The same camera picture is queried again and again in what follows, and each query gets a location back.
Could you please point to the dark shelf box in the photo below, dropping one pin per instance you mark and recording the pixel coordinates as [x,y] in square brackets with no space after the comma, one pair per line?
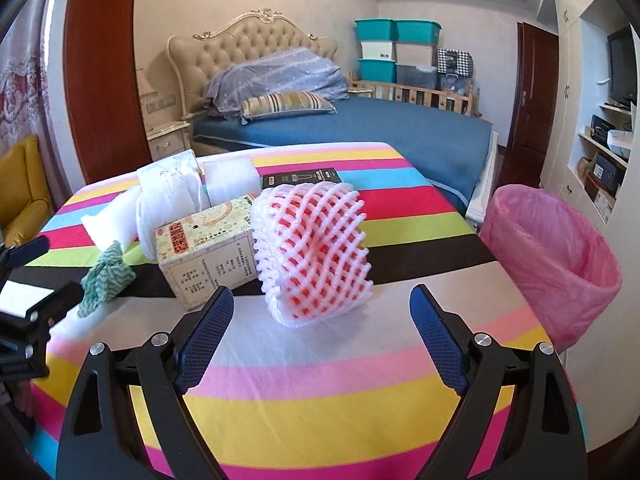
[609,172]

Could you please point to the wall switch panel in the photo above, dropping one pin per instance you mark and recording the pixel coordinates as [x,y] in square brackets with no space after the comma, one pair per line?
[159,102]

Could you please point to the bin with pink liner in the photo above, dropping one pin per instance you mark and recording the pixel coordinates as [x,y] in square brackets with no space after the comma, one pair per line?
[550,270]

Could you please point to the long black carton box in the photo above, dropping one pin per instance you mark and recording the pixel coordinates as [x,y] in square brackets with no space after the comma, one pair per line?
[300,178]

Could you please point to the black-white checkered bag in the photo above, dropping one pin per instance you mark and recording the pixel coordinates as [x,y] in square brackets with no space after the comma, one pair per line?
[454,62]

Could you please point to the white storage box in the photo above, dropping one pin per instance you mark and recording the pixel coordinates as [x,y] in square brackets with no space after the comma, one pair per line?
[378,50]

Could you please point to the brown wooden door panel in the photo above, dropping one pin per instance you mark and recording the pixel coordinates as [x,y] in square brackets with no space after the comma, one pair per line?
[105,75]

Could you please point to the folded blue-grey duvet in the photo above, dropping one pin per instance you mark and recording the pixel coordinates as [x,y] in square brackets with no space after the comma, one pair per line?
[280,77]

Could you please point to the thick white foam sheet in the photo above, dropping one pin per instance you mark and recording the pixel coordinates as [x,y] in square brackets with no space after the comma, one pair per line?
[230,177]

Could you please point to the rainbow striped tablecloth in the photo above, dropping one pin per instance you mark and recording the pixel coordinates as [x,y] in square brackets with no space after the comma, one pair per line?
[325,410]

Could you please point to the beige tufted headboard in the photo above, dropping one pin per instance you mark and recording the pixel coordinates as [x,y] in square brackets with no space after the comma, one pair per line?
[230,45]

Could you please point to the beige storage box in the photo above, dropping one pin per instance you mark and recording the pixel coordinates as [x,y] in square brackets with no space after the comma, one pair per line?
[416,54]

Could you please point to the black shelf device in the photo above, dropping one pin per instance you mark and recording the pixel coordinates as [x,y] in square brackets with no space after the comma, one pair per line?
[601,129]

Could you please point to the green striped cloth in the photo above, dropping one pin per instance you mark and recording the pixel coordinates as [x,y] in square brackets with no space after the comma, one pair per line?
[107,272]

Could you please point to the dark brown room door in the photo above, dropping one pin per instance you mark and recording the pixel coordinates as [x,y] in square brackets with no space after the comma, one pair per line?
[530,105]

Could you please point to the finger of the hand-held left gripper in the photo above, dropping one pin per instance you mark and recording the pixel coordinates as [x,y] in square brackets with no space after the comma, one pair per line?
[55,300]
[30,252]

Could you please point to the clear grey storage box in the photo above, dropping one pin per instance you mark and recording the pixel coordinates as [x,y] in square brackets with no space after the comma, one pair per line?
[416,77]

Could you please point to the yellow armchair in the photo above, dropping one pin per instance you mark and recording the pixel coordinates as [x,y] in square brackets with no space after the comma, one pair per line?
[22,195]

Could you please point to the striped pillow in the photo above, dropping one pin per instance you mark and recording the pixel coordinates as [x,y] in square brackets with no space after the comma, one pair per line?
[287,105]

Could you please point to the black television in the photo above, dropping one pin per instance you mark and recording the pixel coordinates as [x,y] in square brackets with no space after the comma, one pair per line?
[624,67]

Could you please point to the lace curtain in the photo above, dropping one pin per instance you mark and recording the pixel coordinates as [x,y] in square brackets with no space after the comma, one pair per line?
[25,95]

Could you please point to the beige printed carton box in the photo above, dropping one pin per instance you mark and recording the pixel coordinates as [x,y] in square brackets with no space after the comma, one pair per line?
[210,265]

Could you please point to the cream nightstand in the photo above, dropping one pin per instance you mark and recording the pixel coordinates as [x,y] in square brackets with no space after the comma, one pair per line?
[167,142]

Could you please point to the flat shoe box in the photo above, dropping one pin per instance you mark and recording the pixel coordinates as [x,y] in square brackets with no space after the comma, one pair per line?
[606,205]

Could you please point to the bed with blue sheet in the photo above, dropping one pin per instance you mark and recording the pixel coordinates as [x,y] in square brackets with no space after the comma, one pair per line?
[375,130]

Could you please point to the wooden crib rail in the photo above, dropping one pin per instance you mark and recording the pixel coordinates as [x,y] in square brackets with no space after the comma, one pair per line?
[415,94]

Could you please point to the white shelf box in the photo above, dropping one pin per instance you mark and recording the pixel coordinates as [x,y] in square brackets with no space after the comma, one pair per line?
[621,145]

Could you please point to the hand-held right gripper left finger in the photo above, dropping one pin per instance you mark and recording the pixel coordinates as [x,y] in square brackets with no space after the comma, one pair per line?
[210,340]

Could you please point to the teal storage box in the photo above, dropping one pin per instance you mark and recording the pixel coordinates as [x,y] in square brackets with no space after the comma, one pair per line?
[377,70]
[419,31]
[376,30]

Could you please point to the white plastic bag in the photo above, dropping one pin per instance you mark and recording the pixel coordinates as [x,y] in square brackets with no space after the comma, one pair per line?
[165,200]

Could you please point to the thin white foam piece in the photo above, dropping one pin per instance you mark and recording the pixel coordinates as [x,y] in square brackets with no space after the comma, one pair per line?
[107,220]

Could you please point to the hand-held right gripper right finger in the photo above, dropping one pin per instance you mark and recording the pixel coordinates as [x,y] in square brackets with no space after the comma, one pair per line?
[440,340]

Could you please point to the brown cardboard box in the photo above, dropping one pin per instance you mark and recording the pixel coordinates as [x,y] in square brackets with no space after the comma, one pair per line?
[585,168]

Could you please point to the white built-in wardrobe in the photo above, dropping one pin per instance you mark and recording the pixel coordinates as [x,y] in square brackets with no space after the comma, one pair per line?
[567,85]

